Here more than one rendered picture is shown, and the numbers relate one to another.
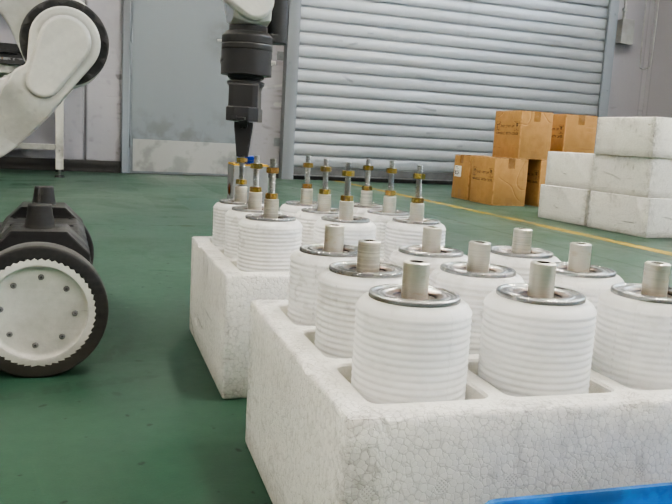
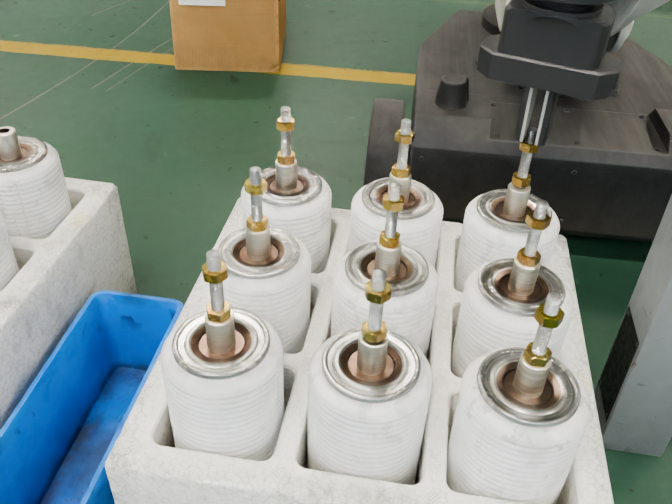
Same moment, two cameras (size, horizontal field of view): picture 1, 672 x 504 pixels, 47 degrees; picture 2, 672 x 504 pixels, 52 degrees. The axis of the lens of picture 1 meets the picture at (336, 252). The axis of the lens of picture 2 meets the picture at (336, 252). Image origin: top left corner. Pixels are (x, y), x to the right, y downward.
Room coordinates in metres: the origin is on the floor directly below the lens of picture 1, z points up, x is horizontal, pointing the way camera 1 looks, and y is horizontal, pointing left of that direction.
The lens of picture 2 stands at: (1.45, -0.43, 0.64)
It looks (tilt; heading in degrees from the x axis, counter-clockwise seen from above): 37 degrees down; 116
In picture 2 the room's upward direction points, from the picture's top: 2 degrees clockwise
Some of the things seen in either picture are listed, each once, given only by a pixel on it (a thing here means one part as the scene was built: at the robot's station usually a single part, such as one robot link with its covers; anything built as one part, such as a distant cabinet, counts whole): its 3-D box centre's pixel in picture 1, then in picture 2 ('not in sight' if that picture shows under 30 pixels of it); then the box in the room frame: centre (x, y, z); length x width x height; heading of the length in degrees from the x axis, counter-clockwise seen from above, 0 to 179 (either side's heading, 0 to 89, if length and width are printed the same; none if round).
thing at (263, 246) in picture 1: (268, 278); (287, 254); (1.13, 0.10, 0.16); 0.10 x 0.10 x 0.18
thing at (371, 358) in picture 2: (389, 205); (372, 351); (1.32, -0.09, 0.26); 0.02 x 0.02 x 0.03
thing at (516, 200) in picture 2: (240, 195); (516, 200); (1.36, 0.17, 0.26); 0.02 x 0.02 x 0.03
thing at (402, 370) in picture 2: (388, 213); (371, 363); (1.32, -0.09, 0.25); 0.08 x 0.08 x 0.01
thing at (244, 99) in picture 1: (247, 86); (559, 11); (1.36, 0.17, 0.45); 0.13 x 0.10 x 0.12; 2
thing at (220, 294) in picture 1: (318, 305); (374, 389); (1.28, 0.02, 0.09); 0.39 x 0.39 x 0.18; 18
